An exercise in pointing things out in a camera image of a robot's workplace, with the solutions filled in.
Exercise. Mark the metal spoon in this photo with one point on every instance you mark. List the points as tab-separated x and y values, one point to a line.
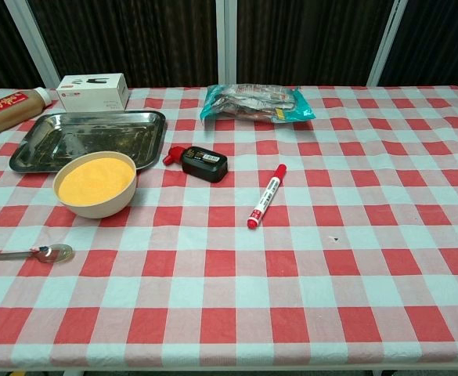
56	254

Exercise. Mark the white bowl of yellow powder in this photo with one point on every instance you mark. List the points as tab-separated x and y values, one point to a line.
95	210

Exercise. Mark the black ink bottle red cap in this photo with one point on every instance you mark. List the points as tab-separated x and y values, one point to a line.
205	164

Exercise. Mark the red whiteboard marker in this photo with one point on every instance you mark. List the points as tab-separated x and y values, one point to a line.
267	196

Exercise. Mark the teal plastic snack bag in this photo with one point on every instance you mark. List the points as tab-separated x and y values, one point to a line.
252	103

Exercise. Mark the red white checkered tablecloth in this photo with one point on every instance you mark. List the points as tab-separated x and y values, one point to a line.
252	293

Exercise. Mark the stainless steel rectangular tray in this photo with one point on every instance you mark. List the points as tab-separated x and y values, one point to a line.
95	133

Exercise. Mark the white cardboard product box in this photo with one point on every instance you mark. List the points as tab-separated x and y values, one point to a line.
91	96

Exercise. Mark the brown drink bottle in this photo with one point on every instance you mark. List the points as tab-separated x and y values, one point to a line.
1	113

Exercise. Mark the grey screen frame post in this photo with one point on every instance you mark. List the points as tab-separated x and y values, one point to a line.
33	35
226	39
387	39

